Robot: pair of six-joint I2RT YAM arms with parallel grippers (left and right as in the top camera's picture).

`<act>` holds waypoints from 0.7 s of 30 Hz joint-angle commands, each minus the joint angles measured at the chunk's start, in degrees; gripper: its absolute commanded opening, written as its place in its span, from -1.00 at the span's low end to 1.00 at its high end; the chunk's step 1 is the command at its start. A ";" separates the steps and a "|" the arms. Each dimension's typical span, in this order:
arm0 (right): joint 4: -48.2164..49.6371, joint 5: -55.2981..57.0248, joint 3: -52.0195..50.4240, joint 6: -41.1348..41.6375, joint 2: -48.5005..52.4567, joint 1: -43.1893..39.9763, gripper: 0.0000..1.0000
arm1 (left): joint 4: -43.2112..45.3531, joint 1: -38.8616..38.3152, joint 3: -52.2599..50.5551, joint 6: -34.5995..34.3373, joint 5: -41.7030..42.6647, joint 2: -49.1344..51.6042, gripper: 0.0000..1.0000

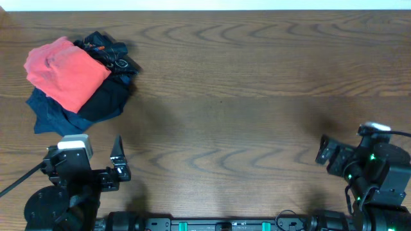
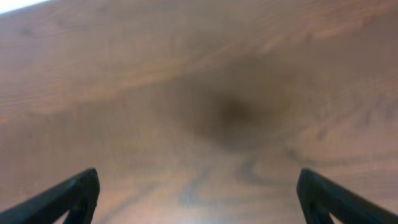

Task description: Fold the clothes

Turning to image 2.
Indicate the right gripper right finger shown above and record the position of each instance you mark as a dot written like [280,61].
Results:
[321,199]

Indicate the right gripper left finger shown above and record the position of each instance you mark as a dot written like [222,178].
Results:
[76,196]

